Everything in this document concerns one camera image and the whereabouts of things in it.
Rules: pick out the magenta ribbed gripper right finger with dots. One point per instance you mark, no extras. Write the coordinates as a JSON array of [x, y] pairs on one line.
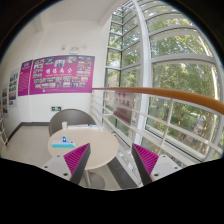
[[152, 167]]

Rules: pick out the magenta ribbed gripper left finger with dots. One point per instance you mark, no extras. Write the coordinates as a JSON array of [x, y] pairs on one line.
[[71, 165]]

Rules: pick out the blue white charger plug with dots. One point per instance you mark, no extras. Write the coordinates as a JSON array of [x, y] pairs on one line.
[[64, 139]]

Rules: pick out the white power strip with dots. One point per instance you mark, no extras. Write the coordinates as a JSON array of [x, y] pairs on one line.
[[61, 144]]

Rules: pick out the round beige table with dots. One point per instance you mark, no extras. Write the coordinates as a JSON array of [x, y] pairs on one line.
[[103, 148]]

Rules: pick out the white cup on table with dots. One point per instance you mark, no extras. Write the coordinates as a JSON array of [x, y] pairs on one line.
[[64, 125]]

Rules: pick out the wooden handrail with white railing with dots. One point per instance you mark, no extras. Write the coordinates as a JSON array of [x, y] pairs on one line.
[[173, 96]]

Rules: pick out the grey curved chair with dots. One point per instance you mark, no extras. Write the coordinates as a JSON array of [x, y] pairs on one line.
[[71, 117]]

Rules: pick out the green exit sign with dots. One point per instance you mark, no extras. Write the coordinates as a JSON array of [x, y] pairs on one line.
[[55, 108]]

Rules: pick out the red notice sign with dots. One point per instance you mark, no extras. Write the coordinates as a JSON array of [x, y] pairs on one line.
[[123, 105]]

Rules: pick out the large magenta wall poster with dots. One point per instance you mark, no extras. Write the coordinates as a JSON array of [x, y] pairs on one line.
[[62, 74]]

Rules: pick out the narrow magenta wall poster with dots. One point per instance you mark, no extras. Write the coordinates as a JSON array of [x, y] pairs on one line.
[[24, 76]]

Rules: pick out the photo board on wall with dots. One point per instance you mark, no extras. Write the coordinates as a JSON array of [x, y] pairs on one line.
[[12, 91]]

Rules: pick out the white framed window wall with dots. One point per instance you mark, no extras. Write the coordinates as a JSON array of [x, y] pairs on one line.
[[152, 44]]

